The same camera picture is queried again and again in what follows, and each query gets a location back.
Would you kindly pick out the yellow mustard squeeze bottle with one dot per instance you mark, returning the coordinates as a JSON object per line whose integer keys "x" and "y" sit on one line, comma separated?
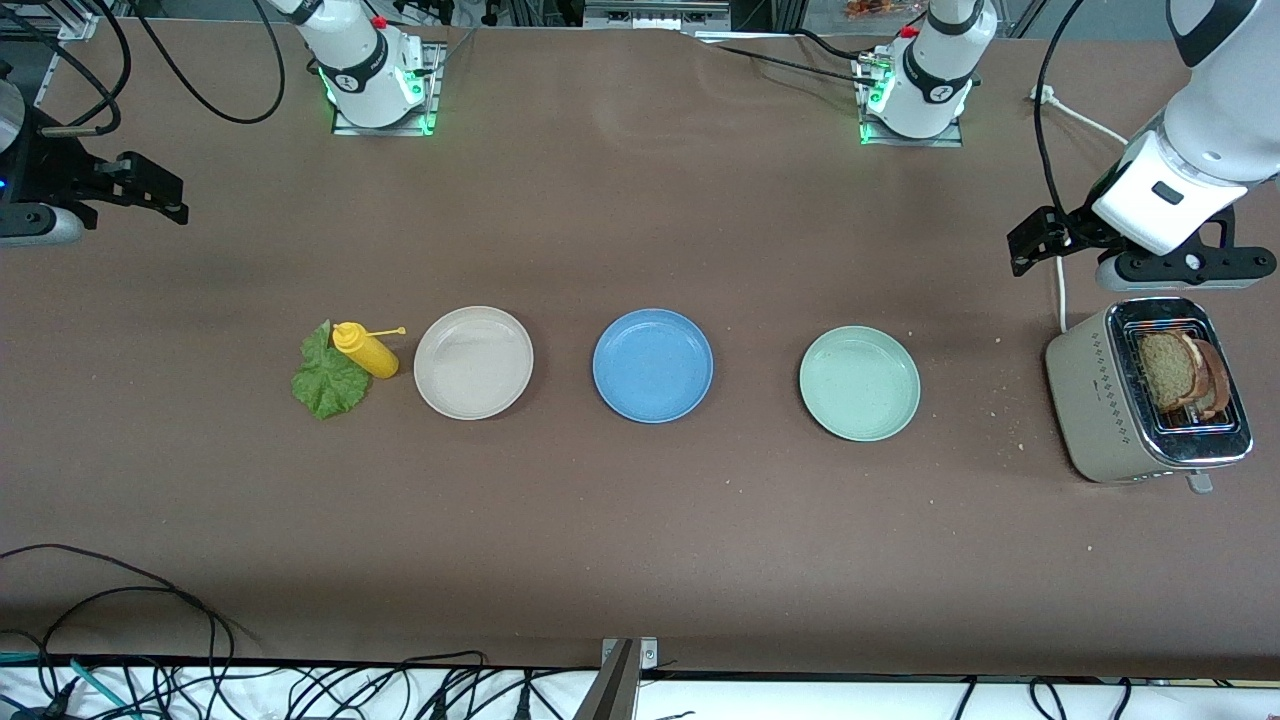
{"x": 365, "y": 352}

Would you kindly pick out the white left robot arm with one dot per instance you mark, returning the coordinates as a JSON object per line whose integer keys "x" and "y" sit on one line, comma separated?
{"x": 1215, "y": 110}

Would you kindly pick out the brown bread slice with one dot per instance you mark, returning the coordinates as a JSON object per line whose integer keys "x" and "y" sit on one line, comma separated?
{"x": 1217, "y": 385}
{"x": 1162, "y": 370}

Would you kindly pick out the metal table edge bracket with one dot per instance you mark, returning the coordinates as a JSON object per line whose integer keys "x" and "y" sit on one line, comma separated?
{"x": 612, "y": 690}

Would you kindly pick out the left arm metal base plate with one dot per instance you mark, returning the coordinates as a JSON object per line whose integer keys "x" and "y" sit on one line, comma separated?
{"x": 940, "y": 142}

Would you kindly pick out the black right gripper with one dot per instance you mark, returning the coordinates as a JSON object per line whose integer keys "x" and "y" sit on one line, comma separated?
{"x": 50, "y": 170}

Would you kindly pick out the beige chrome toaster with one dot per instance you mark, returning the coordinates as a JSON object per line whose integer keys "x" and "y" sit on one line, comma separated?
{"x": 1100, "y": 400}

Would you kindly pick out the aluminium profile bar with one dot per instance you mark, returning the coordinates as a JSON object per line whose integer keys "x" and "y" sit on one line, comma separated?
{"x": 655, "y": 15}

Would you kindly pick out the blue plate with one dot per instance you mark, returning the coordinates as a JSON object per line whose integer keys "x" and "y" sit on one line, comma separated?
{"x": 652, "y": 365}

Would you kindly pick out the beige plate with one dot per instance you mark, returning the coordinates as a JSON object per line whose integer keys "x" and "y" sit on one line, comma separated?
{"x": 473, "y": 362}

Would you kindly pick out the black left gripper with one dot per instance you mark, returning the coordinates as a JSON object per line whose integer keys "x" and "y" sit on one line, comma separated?
{"x": 1078, "y": 224}

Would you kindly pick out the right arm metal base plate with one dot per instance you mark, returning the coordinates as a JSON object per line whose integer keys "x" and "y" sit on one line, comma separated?
{"x": 436, "y": 90}

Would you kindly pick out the green lettuce leaf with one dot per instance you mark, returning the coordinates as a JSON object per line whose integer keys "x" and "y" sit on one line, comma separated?
{"x": 325, "y": 385}

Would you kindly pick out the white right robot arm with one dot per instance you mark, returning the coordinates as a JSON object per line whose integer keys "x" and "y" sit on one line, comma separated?
{"x": 360, "y": 60}

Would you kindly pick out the aluminium frame profile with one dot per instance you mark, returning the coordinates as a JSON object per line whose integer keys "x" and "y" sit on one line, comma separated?
{"x": 75, "y": 20}

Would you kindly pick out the mint green plate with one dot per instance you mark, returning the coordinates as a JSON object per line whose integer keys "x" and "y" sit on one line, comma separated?
{"x": 860, "y": 383}

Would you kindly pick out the orange snack packet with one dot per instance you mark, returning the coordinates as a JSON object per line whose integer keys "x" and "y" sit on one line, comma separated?
{"x": 875, "y": 8}

